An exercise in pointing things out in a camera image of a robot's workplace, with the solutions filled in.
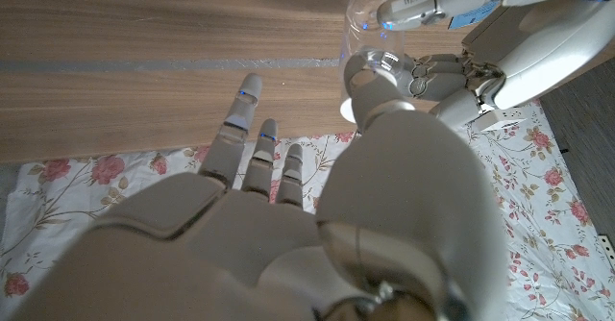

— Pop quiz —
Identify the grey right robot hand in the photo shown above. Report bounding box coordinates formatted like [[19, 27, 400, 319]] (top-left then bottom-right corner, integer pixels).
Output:
[[12, 54, 510, 321]]

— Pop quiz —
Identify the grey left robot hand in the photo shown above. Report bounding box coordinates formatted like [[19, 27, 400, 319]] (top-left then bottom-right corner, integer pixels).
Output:
[[377, 0, 615, 133]]

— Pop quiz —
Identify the clear bottle with white cap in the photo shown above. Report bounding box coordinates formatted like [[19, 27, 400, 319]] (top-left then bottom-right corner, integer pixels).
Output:
[[338, 0, 407, 125]]

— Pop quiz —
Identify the blue card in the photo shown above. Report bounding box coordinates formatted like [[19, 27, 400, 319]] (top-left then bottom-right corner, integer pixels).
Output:
[[447, 0, 502, 31]]

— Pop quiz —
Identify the floral rose backdrop cloth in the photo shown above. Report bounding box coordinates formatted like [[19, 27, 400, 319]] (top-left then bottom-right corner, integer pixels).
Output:
[[0, 97, 615, 321]]

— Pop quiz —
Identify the white perforated metal rail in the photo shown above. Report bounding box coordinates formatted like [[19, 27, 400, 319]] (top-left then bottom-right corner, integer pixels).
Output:
[[597, 234, 615, 269]]

